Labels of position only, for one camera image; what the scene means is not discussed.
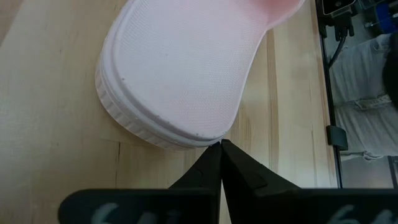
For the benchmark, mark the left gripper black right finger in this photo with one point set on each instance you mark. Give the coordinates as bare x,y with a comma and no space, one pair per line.
248,186

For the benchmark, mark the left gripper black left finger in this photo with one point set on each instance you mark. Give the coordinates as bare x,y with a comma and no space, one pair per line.
202,180

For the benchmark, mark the person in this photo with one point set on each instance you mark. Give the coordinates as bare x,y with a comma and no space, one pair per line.
360,81

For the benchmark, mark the pink foam slide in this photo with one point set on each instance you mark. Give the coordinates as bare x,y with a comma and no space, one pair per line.
186,77

